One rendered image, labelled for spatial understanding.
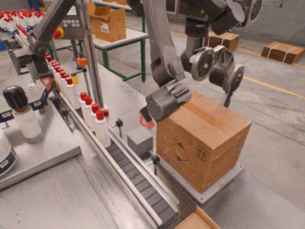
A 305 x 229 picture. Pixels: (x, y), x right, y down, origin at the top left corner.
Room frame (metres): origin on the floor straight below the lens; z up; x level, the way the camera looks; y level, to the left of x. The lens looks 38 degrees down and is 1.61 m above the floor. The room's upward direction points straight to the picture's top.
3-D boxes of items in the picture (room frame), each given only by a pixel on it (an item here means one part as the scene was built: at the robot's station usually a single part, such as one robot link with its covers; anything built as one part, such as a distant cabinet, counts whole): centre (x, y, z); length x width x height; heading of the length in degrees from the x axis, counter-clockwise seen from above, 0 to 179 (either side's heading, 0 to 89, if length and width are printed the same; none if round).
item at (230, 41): (4.74, -1.58, 0.16); 0.65 x 0.54 x 0.32; 49
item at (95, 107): (0.77, 0.26, 0.98); 0.05 x 0.05 x 0.20
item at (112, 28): (2.90, 0.55, 0.97); 0.51 x 0.39 x 0.37; 140
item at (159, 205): (1.00, 0.44, 0.86); 1.65 x 0.08 x 0.04; 37
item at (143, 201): (0.75, 0.29, 0.91); 1.07 x 0.01 x 0.02; 37
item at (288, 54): (4.23, -2.78, 0.11); 0.65 x 0.54 x 0.22; 42
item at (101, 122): (0.72, 0.23, 0.98); 0.05 x 0.05 x 0.20
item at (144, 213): (1.00, 0.44, 0.85); 1.65 x 0.11 x 0.05; 37
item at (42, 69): (0.92, 0.54, 1.21); 0.10 x 0.07 x 0.07; 38
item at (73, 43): (1.19, 0.46, 1.18); 0.04 x 0.04 x 0.21
